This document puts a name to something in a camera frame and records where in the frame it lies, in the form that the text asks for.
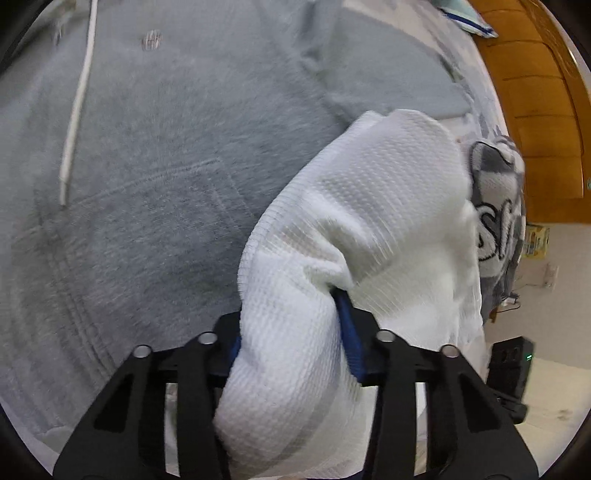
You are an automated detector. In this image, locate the striped blue green pillow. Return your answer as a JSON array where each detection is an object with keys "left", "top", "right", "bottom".
[{"left": 436, "top": 0, "right": 499, "bottom": 38}]

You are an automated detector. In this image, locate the white button jacket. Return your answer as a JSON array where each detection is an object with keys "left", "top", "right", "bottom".
[{"left": 213, "top": 109, "right": 490, "bottom": 480}]

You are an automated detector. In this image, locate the floral bed sheet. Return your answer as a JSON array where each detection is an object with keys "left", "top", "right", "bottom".
[{"left": 429, "top": 18, "right": 515, "bottom": 148}]

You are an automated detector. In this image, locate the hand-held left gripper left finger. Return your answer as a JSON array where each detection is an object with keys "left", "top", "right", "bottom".
[{"left": 53, "top": 311, "right": 243, "bottom": 480}]

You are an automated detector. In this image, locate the yellow cardboard box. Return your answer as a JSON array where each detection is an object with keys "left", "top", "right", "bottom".
[{"left": 524, "top": 224, "right": 552, "bottom": 259}]

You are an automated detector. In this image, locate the grey hoodie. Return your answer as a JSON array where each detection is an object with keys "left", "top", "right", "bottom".
[{"left": 0, "top": 0, "right": 476, "bottom": 444}]

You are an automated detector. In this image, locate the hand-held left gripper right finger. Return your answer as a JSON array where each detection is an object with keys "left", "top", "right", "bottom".
[{"left": 333, "top": 291, "right": 539, "bottom": 480}]

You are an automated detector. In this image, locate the wooden bed headboard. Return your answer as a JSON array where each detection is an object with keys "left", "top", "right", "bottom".
[{"left": 468, "top": 0, "right": 591, "bottom": 226}]

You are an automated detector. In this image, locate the grey checkered folded cloth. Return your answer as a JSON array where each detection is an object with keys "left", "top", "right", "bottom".
[{"left": 468, "top": 136, "right": 527, "bottom": 319}]

